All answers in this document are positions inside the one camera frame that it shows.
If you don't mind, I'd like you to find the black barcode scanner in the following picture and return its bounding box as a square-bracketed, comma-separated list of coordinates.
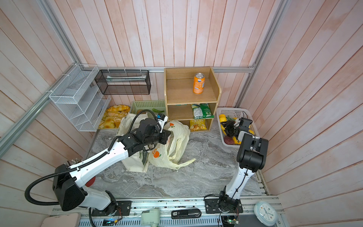
[171, 208, 202, 219]

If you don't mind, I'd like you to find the green snack bag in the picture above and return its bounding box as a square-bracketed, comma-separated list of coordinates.
[191, 103, 214, 119]

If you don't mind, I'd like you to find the white round clock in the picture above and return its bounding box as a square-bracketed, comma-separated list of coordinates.
[253, 201, 278, 227]

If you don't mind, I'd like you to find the white adapter box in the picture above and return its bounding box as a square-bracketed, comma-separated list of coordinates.
[141, 209, 160, 227]

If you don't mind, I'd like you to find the green plastic basket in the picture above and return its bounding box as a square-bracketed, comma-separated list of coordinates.
[130, 100, 166, 114]

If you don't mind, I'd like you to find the cream canvas tote bag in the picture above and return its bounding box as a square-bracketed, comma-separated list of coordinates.
[117, 112, 155, 173]

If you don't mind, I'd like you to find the red dragon fruit toy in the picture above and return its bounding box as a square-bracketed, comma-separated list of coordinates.
[224, 136, 235, 145]

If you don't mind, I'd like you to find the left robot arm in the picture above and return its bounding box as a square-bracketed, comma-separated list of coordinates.
[25, 112, 171, 215]

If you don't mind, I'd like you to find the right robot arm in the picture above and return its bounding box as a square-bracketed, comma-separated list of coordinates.
[218, 117, 268, 212]

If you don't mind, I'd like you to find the wooden shelf unit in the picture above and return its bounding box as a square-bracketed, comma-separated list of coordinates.
[164, 67, 222, 126]

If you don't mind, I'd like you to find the pile of bread buns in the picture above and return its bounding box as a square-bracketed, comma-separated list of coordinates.
[98, 105, 130, 130]

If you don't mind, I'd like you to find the yellow plastic grocery bag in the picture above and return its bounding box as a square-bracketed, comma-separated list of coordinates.
[148, 120, 196, 170]

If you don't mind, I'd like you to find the white wire rack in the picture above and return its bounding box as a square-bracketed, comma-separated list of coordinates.
[49, 64, 111, 132]

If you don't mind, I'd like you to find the yellow snack bag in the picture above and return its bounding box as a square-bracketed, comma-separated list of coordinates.
[190, 119, 207, 131]

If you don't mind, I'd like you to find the black mesh wall basket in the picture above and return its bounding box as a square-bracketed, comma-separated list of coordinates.
[95, 69, 151, 95]

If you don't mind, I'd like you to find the white fruit basket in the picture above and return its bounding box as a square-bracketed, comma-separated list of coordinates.
[216, 107, 253, 148]

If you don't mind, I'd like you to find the orange soda can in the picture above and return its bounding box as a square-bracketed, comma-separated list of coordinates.
[193, 73, 205, 94]

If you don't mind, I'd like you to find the yellow lemon toy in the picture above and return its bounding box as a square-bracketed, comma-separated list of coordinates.
[219, 114, 228, 123]

